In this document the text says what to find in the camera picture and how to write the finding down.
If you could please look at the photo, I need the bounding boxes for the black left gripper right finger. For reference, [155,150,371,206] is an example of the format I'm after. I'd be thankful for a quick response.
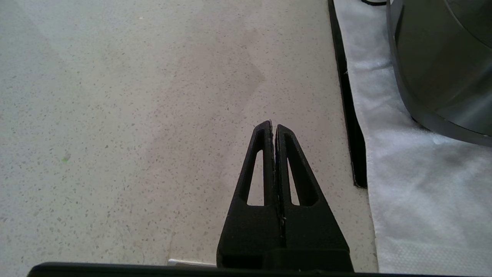
[269,124,353,272]

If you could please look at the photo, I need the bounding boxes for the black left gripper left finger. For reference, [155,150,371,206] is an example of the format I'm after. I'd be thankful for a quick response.
[216,120,284,269]

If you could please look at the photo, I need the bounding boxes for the dark grey rice cooker body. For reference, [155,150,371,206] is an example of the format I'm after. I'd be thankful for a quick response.
[386,0,492,147]

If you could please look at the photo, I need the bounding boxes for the white cloth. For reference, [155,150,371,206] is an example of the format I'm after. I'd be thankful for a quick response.
[332,0,492,275]

